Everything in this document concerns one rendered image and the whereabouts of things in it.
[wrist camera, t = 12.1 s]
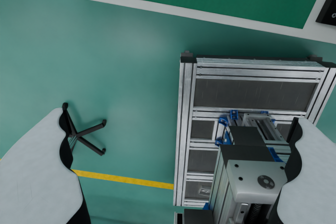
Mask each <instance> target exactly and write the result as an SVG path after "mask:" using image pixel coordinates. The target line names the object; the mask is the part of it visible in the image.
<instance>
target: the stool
mask: <svg viewBox="0 0 336 224"><path fill-rule="evenodd" d="M62 108H66V112H67V115H68V119H69V123H70V127H71V131H72V133H70V134H69V138H71V139H70V140H69V146H70V149H71V153H72V152H73V149H74V147H75V144H76V142H77V140H78V141H80V142H81V143H82V144H84V145H85V146H87V147H88V148H90V149H91V150H93V151H94V152H96V153H97V154H99V155H100V156H102V155H104V154H105V152H106V149H105V148H103V149H102V150H100V149H99V148H97V147H96V146H94V145H93V144H91V143H90V142H89V141H87V140H86V139H84V138H83V137H82V136H84V135H87V134H89V133H92V132H94V131H97V130H99V129H102V128H104V127H105V126H106V123H107V120H106V119H103V121H102V123H100V124H98V125H95V126H93V127H90V128H88V129H85V130H83V131H80V132H77V130H76V128H75V126H74V124H73V121H72V119H71V117H70V115H69V113H68V110H67V108H68V103H66V102H64V103H63V104H62Z"/></svg>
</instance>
